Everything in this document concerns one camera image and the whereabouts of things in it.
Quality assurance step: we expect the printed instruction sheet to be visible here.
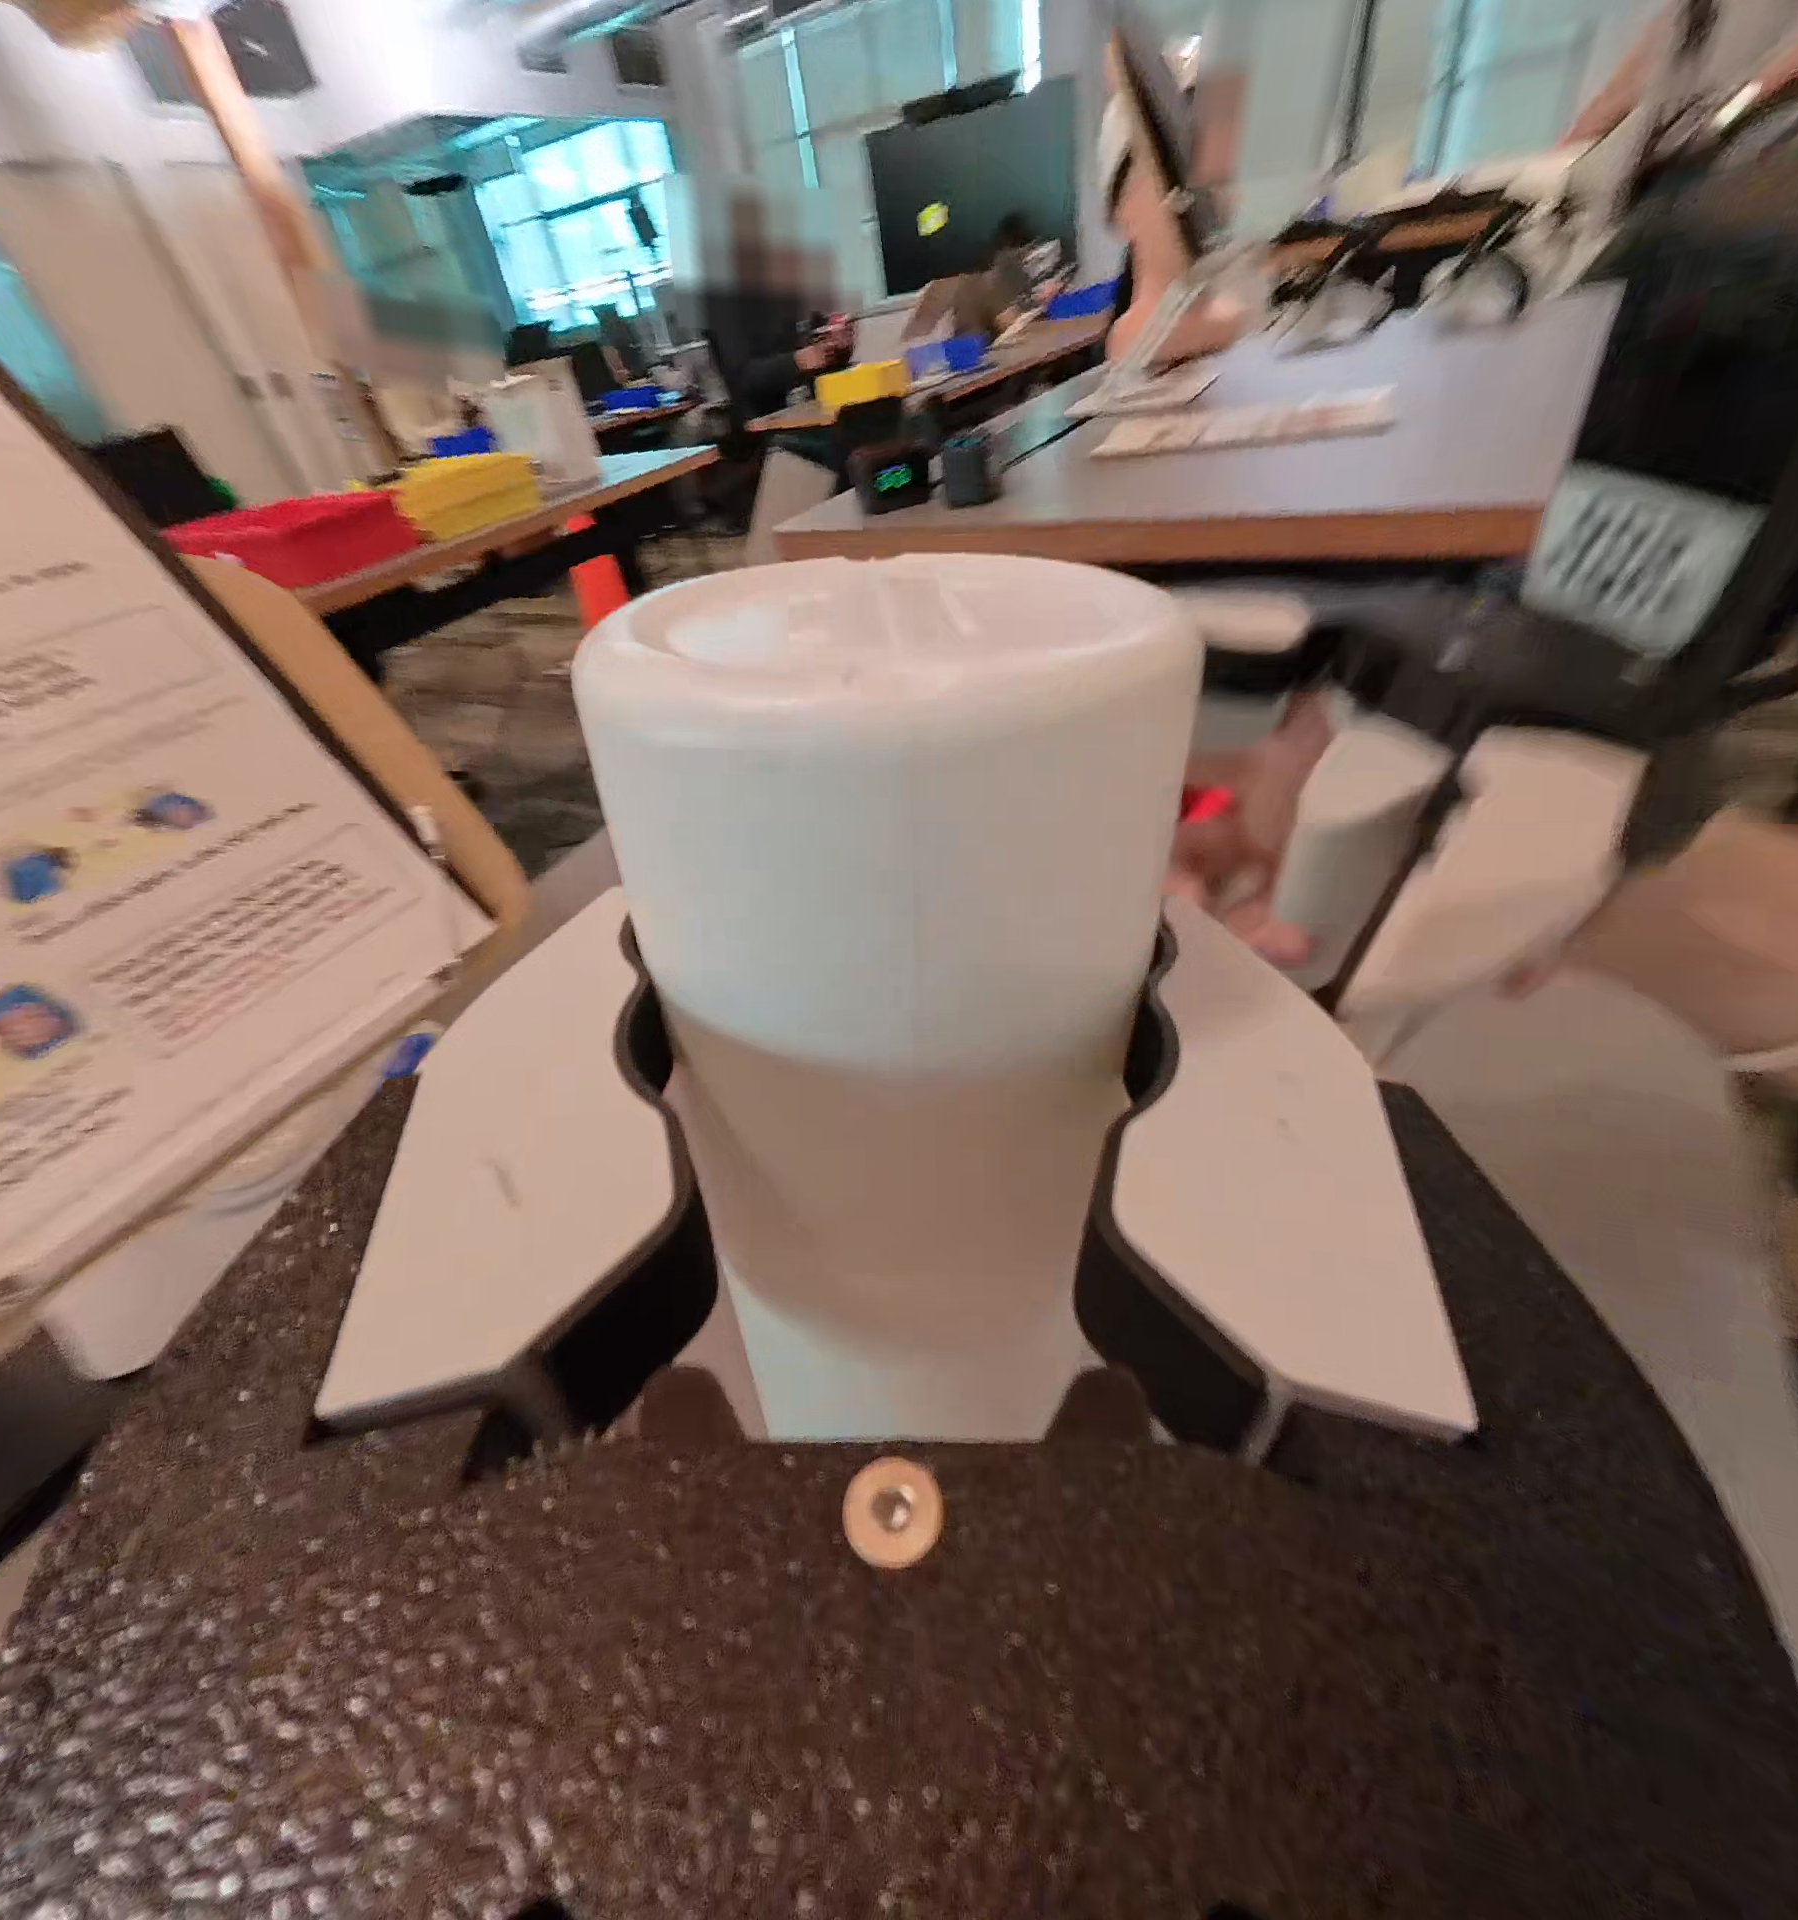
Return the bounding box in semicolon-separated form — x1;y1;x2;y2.
0;316;465;1322

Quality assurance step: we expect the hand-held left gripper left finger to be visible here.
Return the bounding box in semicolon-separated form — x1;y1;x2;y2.
317;902;721;1436

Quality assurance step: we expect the person's right hand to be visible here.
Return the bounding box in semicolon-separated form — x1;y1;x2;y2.
1171;696;1798;1138

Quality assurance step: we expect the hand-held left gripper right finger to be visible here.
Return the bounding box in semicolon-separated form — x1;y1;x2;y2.
1075;902;1481;1458

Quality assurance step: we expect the white paper strip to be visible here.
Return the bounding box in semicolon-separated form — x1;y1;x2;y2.
1096;385;1398;457

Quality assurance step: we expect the white plastic bottle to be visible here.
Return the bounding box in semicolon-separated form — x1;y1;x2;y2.
570;552;1207;1442

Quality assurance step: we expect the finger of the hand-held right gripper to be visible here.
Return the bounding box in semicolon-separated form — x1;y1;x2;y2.
1176;586;1322;667

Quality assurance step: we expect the stack of yellow bins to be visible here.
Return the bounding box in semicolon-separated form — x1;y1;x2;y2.
390;451;546;548

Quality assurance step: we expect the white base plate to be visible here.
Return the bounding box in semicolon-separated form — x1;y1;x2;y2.
45;1038;437;1383

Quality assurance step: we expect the black monitor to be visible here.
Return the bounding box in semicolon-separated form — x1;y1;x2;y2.
871;77;1082;296

